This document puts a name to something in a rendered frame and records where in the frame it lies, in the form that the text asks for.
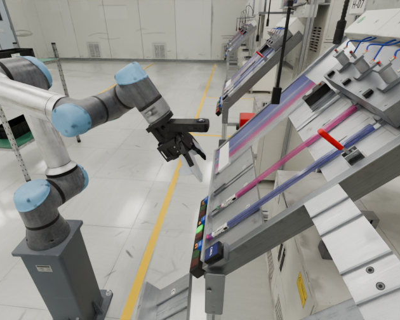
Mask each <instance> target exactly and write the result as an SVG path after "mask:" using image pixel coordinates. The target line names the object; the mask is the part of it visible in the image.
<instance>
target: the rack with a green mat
mask: <svg viewBox="0 0 400 320"><path fill-rule="evenodd" d="M51 45H52V48H53V52H54V56H55V58H38V60H39V61H40V62H42V63H43V64H44V65H48V64H51V63H57V67H58V71H59V74H60V79H61V82H62V86H63V90H64V93H65V96H67V97H69V92H68V90H67V85H66V82H65V78H64V74H63V70H62V66H61V63H60V58H59V56H58V51H57V46H56V43H51ZM13 46H14V48H18V44H17V43H16V42H14V43H13ZM0 120H1V122H2V124H3V127H4V130H5V132H6V134H7V137H8V139H0V151H8V152H14V153H15V156H16V158H17V161H18V163H19V165H20V168H21V171H22V173H23V175H24V178H25V180H26V182H29V181H31V179H30V176H29V173H28V171H27V168H26V166H25V163H24V161H23V159H22V156H21V153H20V150H21V149H22V148H24V147H26V146H27V145H29V144H30V143H32V142H34V141H35V139H34V137H33V134H32V132H31V131H30V132H28V133H26V134H24V135H22V136H21V137H19V138H17V139H15V138H14V136H13V134H12V131H11V128H10V126H9V124H8V121H7V118H6V116H5V114H4V111H3V108H2V107H1V106H0ZM76 138H77V142H78V143H79V142H81V139H80V136H79V135H77V136H76Z"/></svg>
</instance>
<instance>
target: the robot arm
mask: <svg viewBox="0 0 400 320"><path fill-rule="evenodd" d="M114 79H115V80H116V82H117V84H116V85H115V86H114V87H113V88H111V89H110V90H108V91H105V92H103V93H99V94H97V95H93V96H90V97H87V98H84V99H80V100H78V99H75V98H71V97H67V96H64V95H61V94H58V93H54V92H51V91H49V89H50V88H51V87H52V82H53V80H52V77H51V74H50V72H49V70H48V69H47V67H46V66H45V65H44V64H43V63H42V62H40V61H39V60H38V59H37V58H35V57H30V56H26V57H22V56H17V57H13V58H2V59H0V106H2V105H3V106H5V107H9V108H11V109H14V110H17V111H20V112H23V114H24V116H25V119H26V121H27V124H28V125H29V128H30V130H31V132H32V134H33V137H34V139H35V141H36V143H37V146H38V148H39V150H40V152H41V155H42V157H43V159H44V162H45V163H46V166H47V168H46V170H45V175H46V177H47V179H46V180H44V179H35V180H34V181H29V182H27V183H25V184H23V185H21V186H20V187H19V188H18V189H17V190H16V191H15V193H14V196H13V200H14V203H15V208H16V209H17V211H18V212H19V214H20V217H21V219H22V221H23V223H24V225H25V228H26V231H25V240H26V243H27V246H28V247H29V248H30V249H32V250H35V251H43V250H48V249H50V248H53V247H55V246H57V245H59V244H60V243H62V242H63V241H64V240H65V239H66V238H67V237H68V235H69V233H70V226H69V223H68V222H67V221H66V220H65V219H64V218H63V216H61V214H60V213H59V210H58V208H59V207H60V206H61V205H63V204H64V203H66V202H67V201H68V200H70V199H72V198H73V197H74V196H76V195H77V194H80V193H81V192H82V191H83V190H84V189H85V188H86V187H87V186H88V182H89V178H88V174H87V172H86V170H84V169H83V167H82V166H81V165H80V164H77V163H76V162H75V161H73V160H71V159H70V157H69V154H68V152H67V149H66V147H65V144H64V142H63V139H62V136H61V135H63V136H65V137H75V136H77V135H82V134H84V133H86V132H88V131H89V130H91V129H93V128H95V127H97V126H100V125H101V124H104V123H106V122H109V121H113V120H116V119H119V118H120V117H121V116H122V115H123V114H125V113H127V112H128V111H130V110H131V109H133V108H135V107H136V108H137V109H138V111H139V112H140V113H141V115H142V116H143V117H144V119H145V120H146V121H147V122H148V123H149V126H148V128H146V131H147V132H148V133H150V132H151V133H152V134H153V135H154V137H155V138H156V139H157V141H158V142H159V143H158V147H157V150H158V151H159V152H160V153H161V155H162V156H163V157H164V158H165V156H166V157H167V158H165V160H166V161H167V162H169V161H171V160H175V159H177V158H179V156H180V155H181V154H182V155H181V156H180V160H181V163H182V165H181V167H180V169H179V170H178V173H179V175H180V176H187V175H195V176H196V178H197V179H198V180H199V181H200V182H202V181H203V174H202V173H201V170H200V169H199V166H198V165H197V163H196V160H195V157H194V155H197V154H199V155H200V156H201V157H202V158H203V159H204V160H206V154H205V153H204V151H203V149H202V148H201V146H200V145H199V143H198V142H197V141H196V139H195V138H194V137H193V136H192V135H191V134H190V133H189V132H198V133H206V132H208V130H209V127H210V120H209V119H205V118H199V119H172V118H171V117H172V116H173V115H174V113H173V112H172V111H171V110H170V106H169V105H168V104H167V102H166V100H165V99H164V98H163V97H162V95H161V94H160V92H159V91H158V90H157V88H156V87H155V85H154V84H153V82H152V81H151V80H150V78H149V76H148V74H147V73H146V72H145V71H144V70H143V69H142V67H141V66H140V64H139V63H137V62H132V63H130V64H128V65H127V66H125V67H124V68H122V69H121V70H120V71H119V72H117V73H116V74H115V75H114ZM160 145H161V146H160ZM161 151H162V152H163V153H162V152H161ZM163 154H164V155H165V156H164V155H163Z"/></svg>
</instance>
